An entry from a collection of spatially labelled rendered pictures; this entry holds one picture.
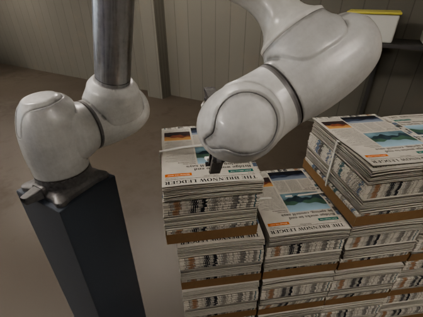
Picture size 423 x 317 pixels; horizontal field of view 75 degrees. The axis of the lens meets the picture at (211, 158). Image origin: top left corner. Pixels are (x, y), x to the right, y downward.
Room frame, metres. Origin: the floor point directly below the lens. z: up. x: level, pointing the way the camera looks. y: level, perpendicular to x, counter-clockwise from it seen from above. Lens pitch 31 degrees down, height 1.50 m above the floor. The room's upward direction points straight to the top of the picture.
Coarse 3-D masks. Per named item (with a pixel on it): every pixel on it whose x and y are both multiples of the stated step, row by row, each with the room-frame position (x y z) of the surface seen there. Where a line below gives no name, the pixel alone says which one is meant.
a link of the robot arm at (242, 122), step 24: (264, 72) 0.36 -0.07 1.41; (216, 96) 0.32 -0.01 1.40; (240, 96) 0.29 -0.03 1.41; (264, 96) 0.29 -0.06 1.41; (288, 96) 0.34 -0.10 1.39; (216, 120) 0.29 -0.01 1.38; (240, 120) 0.28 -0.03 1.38; (264, 120) 0.28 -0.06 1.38; (288, 120) 0.33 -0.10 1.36; (216, 144) 0.29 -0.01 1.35; (240, 144) 0.27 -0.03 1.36; (264, 144) 0.27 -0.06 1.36
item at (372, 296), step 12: (336, 264) 0.66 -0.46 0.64; (348, 264) 0.67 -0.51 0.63; (360, 264) 0.68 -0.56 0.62; (372, 264) 0.69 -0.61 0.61; (240, 276) 0.62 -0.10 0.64; (252, 276) 0.62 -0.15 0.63; (264, 276) 0.63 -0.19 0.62; (276, 276) 0.64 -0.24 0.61; (192, 288) 0.59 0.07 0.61; (420, 288) 0.72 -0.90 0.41; (324, 300) 0.67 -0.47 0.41; (336, 300) 0.67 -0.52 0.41; (348, 300) 0.68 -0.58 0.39; (360, 300) 0.69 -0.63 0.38; (240, 312) 0.62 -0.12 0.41; (252, 312) 0.62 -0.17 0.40; (264, 312) 0.63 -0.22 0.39; (276, 312) 0.64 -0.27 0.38
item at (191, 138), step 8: (168, 128) 0.95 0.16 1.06; (176, 128) 0.94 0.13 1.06; (184, 128) 0.94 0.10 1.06; (192, 128) 0.94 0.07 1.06; (168, 136) 0.87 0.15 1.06; (176, 136) 0.87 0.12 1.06; (184, 136) 0.87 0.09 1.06; (192, 136) 0.88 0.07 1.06; (168, 144) 0.82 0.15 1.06; (176, 144) 0.82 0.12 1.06; (184, 144) 0.82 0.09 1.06; (192, 144) 0.82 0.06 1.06
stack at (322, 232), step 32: (288, 192) 0.85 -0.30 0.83; (320, 192) 0.85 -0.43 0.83; (288, 224) 0.68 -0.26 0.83; (320, 224) 0.68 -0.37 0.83; (384, 224) 0.69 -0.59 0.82; (416, 224) 0.71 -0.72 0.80; (192, 256) 0.59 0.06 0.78; (224, 256) 0.60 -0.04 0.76; (256, 256) 0.62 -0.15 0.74; (288, 256) 0.64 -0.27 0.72; (320, 256) 0.66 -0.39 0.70; (352, 256) 0.68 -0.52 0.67; (384, 256) 0.69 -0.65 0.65; (224, 288) 0.61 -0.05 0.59; (256, 288) 0.63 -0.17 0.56; (288, 288) 0.64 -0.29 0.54; (320, 288) 0.66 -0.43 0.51; (352, 288) 0.69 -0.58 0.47; (384, 288) 0.70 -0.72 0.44
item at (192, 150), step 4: (164, 148) 0.79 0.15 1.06; (168, 148) 0.79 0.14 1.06; (184, 148) 0.79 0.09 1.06; (188, 148) 0.79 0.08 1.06; (192, 148) 0.79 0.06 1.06; (196, 148) 0.79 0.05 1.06; (200, 148) 0.79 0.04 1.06; (204, 148) 0.79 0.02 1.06; (164, 152) 0.77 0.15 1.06; (168, 152) 0.77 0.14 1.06; (172, 152) 0.77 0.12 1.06; (176, 152) 0.77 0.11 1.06; (180, 152) 0.77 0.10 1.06; (184, 152) 0.77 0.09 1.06; (188, 152) 0.77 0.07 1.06; (192, 152) 0.77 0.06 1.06; (196, 152) 0.77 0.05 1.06; (200, 152) 0.77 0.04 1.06; (204, 152) 0.77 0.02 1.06; (164, 156) 0.74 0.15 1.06
